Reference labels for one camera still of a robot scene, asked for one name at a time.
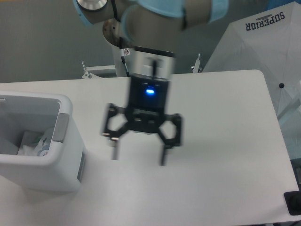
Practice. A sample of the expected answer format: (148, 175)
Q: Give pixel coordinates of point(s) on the black device at table edge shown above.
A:
(293, 202)

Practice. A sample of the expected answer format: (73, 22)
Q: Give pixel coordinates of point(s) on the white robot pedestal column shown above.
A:
(122, 48)

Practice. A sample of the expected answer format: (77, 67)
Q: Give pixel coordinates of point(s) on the white plastic bag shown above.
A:
(30, 141)

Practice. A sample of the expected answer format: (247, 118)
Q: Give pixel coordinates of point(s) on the white umbrella with Superior print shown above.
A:
(269, 42)

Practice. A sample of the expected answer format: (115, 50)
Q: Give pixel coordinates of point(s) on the white trash can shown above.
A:
(59, 170)

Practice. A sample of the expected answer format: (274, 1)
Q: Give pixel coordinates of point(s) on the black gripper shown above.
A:
(145, 111)

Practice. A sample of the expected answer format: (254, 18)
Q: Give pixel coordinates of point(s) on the clear plastic bottle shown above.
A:
(44, 145)

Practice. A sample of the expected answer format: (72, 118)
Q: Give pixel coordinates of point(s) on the white metal base frame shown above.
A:
(101, 70)

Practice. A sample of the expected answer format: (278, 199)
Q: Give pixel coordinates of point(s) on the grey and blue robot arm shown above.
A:
(151, 29)

